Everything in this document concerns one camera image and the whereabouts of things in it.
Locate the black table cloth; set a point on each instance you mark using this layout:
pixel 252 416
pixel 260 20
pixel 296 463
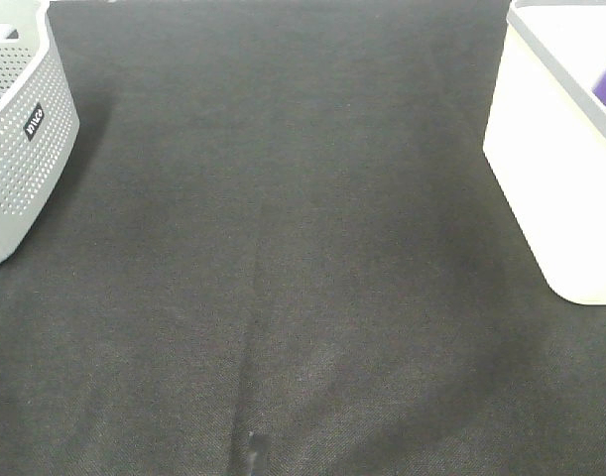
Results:
pixel 277 249

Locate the white plastic basket grey rim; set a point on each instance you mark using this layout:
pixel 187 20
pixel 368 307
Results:
pixel 545 140

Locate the grey perforated plastic basket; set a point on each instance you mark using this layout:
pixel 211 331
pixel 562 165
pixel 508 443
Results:
pixel 38 119

